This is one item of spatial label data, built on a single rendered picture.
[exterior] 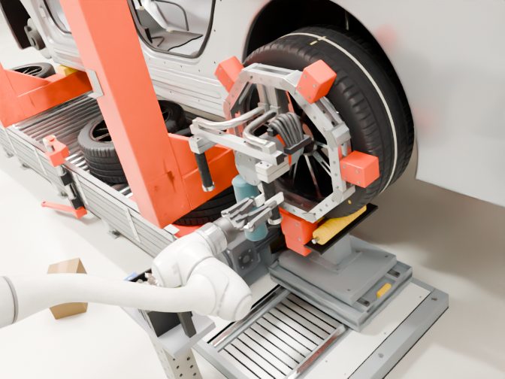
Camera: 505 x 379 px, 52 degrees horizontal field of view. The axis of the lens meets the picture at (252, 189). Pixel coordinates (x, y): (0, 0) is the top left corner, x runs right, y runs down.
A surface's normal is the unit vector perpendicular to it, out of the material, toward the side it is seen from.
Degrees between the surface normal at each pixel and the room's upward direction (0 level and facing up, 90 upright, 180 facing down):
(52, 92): 90
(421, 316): 0
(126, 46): 90
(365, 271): 0
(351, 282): 0
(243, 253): 90
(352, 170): 90
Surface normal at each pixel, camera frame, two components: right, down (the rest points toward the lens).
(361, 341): -0.19, -0.83
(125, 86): 0.66, 0.29
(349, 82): 0.34, -0.36
